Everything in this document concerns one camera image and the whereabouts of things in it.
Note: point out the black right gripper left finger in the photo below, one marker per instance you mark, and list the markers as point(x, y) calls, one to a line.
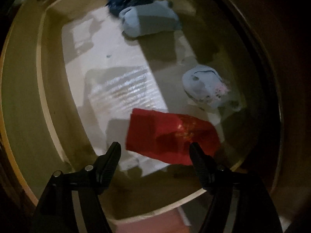
point(105, 167)

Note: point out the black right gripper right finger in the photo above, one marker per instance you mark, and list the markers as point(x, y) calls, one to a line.
point(213, 178)

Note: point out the red underwear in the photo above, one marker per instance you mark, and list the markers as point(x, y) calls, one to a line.
point(167, 136)

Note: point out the white drawer liner paper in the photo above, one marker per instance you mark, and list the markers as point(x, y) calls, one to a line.
point(110, 75)

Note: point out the wooden drawer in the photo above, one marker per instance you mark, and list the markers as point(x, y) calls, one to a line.
point(42, 132)

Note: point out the pale blue printed sock ball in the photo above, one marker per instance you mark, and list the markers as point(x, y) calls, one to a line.
point(204, 85)

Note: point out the light blue folded cloth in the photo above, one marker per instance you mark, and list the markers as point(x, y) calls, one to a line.
point(149, 19)

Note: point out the brown wooden nightstand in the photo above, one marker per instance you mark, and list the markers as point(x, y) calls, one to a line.
point(284, 30)

